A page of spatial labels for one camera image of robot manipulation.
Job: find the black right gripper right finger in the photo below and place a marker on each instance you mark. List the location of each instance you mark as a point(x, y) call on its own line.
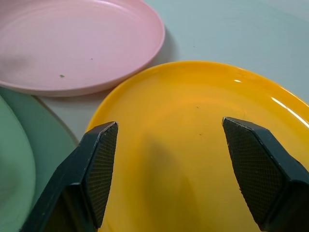
point(265, 178)

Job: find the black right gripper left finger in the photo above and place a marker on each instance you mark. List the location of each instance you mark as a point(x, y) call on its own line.
point(79, 178)

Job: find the green plate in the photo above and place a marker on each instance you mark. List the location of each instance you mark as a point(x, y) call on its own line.
point(21, 154)

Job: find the yellow plate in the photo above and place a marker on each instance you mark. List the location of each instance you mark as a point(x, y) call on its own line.
point(183, 145)

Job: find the pink plate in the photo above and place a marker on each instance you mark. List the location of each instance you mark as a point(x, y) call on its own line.
point(72, 43)

